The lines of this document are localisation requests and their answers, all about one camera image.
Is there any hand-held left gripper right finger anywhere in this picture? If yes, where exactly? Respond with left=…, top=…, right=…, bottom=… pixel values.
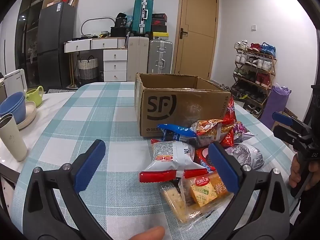
left=200, top=142, right=298, bottom=240

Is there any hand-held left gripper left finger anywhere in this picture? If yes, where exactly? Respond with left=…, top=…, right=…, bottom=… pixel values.
left=24, top=139, right=113, bottom=240

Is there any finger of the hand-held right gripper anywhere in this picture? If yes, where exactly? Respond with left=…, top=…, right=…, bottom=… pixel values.
left=272, top=112, right=305, bottom=131
left=273, top=126, right=300, bottom=146

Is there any red pink snack packet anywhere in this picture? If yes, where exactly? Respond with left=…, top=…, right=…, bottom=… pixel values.
left=195, top=147, right=218, bottom=173

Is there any silver purple snack packet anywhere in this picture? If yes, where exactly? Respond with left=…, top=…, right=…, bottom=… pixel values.
left=225, top=144, right=265, bottom=172

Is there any clear cake packet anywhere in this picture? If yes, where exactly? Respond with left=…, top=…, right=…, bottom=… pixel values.
left=159, top=172, right=235, bottom=232

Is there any clear golden noodle packet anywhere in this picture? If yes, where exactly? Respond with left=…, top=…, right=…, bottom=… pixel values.
left=191, top=119, right=235, bottom=148

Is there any purple white snack packet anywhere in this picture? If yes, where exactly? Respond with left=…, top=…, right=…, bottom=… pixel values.
left=234, top=121, right=257, bottom=143

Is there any white snack packet red edge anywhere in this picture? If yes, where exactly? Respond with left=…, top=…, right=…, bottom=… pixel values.
left=139, top=140, right=209, bottom=183

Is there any blue snack packet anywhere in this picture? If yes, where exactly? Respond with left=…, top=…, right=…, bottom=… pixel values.
left=157, top=124, right=198, bottom=145

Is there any person's right hand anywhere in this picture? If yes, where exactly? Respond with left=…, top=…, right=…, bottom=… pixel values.
left=289, top=152, right=320, bottom=189

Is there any person's left hand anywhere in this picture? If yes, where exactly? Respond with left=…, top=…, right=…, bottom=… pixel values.
left=129, top=226, right=165, bottom=240

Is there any purple yoga mat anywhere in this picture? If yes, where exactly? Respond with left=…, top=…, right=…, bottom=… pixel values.
left=260, top=85, right=292, bottom=128

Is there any wooden shoe rack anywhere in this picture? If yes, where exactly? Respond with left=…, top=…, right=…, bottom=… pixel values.
left=230, top=47, right=278, bottom=117

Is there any shoe rack with shoes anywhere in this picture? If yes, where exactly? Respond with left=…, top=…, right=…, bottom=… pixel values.
left=232, top=40, right=277, bottom=117

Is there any beige plate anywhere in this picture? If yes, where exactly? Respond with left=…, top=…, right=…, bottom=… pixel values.
left=15, top=101, right=37, bottom=130

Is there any beige tumbler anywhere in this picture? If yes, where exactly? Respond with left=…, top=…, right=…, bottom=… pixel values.
left=0, top=113, right=28, bottom=162

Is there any woven laundry basket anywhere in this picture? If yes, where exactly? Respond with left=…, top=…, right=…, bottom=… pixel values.
left=76, top=56, right=99, bottom=82

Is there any blue bowl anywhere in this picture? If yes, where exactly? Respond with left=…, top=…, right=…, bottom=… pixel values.
left=0, top=92, right=27, bottom=124

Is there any white drawer dresser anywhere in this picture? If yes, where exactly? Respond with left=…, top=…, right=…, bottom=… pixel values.
left=64, top=37, right=128, bottom=82

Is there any white kettle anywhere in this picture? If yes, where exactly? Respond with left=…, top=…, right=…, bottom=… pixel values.
left=4, top=69, right=27, bottom=98

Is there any beige suitcase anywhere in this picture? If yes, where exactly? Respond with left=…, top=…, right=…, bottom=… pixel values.
left=127, top=36, right=150, bottom=82

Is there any wooden door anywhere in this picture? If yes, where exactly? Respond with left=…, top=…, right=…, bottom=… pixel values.
left=172, top=0, right=219, bottom=82

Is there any dark grey fridge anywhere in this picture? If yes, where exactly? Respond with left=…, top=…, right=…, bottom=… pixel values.
left=37, top=2, right=77, bottom=88

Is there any silver suitcase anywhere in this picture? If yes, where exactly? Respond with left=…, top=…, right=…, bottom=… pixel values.
left=147, top=39, right=173, bottom=75

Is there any black box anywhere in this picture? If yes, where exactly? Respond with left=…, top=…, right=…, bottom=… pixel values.
left=110, top=12, right=129, bottom=37

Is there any dark glass cabinet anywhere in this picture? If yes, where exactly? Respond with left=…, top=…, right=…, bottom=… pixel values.
left=15, top=0, right=48, bottom=85

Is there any stack of shoe boxes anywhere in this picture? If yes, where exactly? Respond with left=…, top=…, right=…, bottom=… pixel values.
left=150, top=13, right=168, bottom=40

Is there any teal suitcase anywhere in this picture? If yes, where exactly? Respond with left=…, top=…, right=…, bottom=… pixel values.
left=132, top=0, right=153, bottom=37

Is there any grey loop frame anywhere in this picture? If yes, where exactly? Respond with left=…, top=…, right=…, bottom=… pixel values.
left=80, top=17, right=115, bottom=37

